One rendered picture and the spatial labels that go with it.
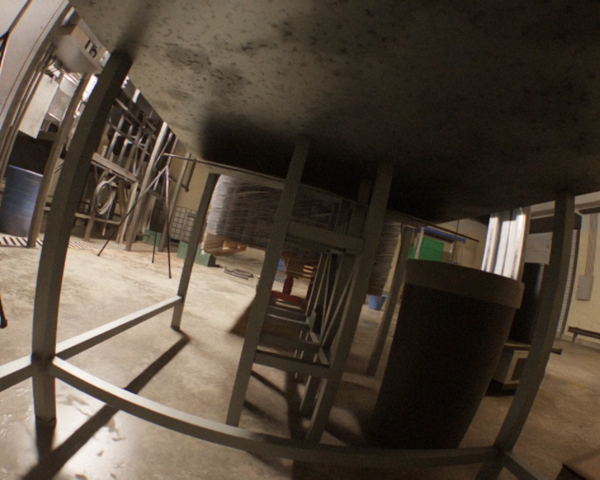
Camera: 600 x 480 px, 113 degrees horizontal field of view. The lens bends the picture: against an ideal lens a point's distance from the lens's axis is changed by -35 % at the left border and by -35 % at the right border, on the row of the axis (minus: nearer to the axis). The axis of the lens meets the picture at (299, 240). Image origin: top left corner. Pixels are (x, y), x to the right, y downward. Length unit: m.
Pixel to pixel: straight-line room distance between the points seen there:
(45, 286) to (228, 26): 0.55
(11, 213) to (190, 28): 2.90
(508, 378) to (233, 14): 1.96
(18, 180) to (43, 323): 2.63
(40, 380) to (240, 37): 0.74
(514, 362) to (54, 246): 2.02
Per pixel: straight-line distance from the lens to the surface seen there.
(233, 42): 0.53
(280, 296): 3.32
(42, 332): 0.68
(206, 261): 5.11
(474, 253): 13.50
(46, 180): 2.81
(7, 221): 3.28
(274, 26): 0.46
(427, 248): 10.77
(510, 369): 1.93
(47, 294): 0.64
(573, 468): 1.01
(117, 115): 6.05
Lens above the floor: 0.50
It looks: 4 degrees up
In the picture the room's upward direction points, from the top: 14 degrees clockwise
